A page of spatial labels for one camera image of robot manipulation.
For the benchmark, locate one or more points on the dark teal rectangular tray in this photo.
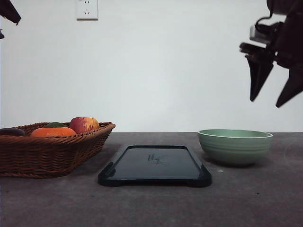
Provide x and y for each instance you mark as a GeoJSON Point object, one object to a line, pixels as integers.
{"type": "Point", "coordinates": [156, 165]}

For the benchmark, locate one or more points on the green lime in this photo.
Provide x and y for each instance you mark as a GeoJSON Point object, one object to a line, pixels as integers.
{"type": "Point", "coordinates": [55, 125]}

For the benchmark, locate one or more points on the orange mandarin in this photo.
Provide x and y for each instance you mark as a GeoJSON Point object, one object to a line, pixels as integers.
{"type": "Point", "coordinates": [52, 132]}

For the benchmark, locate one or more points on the brown woven wicker basket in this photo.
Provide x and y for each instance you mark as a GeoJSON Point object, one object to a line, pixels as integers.
{"type": "Point", "coordinates": [29, 156]}

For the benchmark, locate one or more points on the red yellow apple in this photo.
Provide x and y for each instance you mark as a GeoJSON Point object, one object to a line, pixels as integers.
{"type": "Point", "coordinates": [84, 124]}

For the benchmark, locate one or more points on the white wall power socket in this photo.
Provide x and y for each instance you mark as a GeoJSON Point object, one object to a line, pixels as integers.
{"type": "Point", "coordinates": [87, 10]}

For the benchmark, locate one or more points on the light green bowl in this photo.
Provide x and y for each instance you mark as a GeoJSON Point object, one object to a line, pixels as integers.
{"type": "Point", "coordinates": [236, 146]}

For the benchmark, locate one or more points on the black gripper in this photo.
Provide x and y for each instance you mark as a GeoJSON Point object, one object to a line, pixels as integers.
{"type": "Point", "coordinates": [9, 12]}
{"type": "Point", "coordinates": [278, 39]}

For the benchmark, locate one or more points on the dark red plum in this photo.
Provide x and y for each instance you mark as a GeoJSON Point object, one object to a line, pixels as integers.
{"type": "Point", "coordinates": [16, 132]}

